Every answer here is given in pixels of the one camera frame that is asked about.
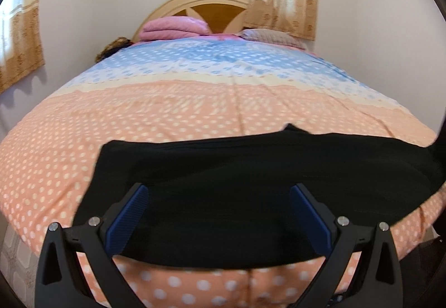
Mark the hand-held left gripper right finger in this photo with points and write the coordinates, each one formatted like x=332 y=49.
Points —
x=310 y=221

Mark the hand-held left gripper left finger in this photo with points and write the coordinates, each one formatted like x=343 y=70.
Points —
x=129 y=219

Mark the black pants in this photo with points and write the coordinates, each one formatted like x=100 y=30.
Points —
x=251 y=189

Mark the patterned mattress side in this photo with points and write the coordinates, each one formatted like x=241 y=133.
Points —
x=17 y=255

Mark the polka dot bedspread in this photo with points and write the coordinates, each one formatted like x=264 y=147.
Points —
x=174 y=106

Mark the brown patterned bag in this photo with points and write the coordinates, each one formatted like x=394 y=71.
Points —
x=113 y=48

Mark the striped pillow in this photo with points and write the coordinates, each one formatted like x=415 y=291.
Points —
x=271 y=37

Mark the pink folded pillow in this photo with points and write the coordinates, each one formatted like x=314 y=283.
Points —
x=170 y=29

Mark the cream wooden headboard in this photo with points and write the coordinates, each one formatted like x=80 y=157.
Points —
x=212 y=12

